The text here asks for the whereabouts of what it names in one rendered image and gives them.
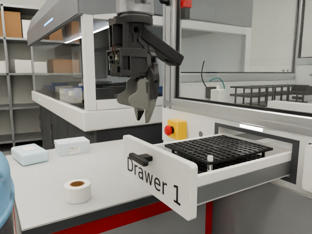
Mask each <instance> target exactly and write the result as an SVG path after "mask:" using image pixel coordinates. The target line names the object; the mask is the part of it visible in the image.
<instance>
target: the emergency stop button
mask: <svg viewBox="0 0 312 234"><path fill-rule="evenodd" d="M164 133H165V134H166V135H167V136H170V135H171V134H172V128H171V127H170V126H169V125H166V126H165V128H164Z"/></svg>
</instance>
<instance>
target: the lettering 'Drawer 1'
mask: <svg viewBox="0 0 312 234"><path fill-rule="evenodd" d="M129 159H130V158H129V157H128V170H129V171H133V162H132V160H131V159H130V160H131V163H132V169H131V170H130V169H129ZM136 167H137V165H135V175H136ZM139 169H141V170H142V168H140V167H139ZM140 173H141V174H142V177H140V175H139V174H140ZM138 176H139V178H140V179H142V180H143V170H142V172H140V171H139V172H138ZM148 177H149V184H150V186H151V184H152V177H153V175H151V180H150V174H149V173H148V176H147V177H146V171H145V178H146V182H147V183H148ZM156 179H157V180H158V181H159V179H158V178H157V177H156V178H155V179H154V186H155V188H156V184H157V185H158V186H161V185H160V181H159V184H158V183H157V182H156ZM164 185H166V186H167V184H166V183H164V182H162V194H164ZM174 187H175V188H176V200H174V202H175V203H177V204H178V205H180V203H179V202H178V186H176V185H174ZM156 190H157V191H160V189H157V188H156Z"/></svg>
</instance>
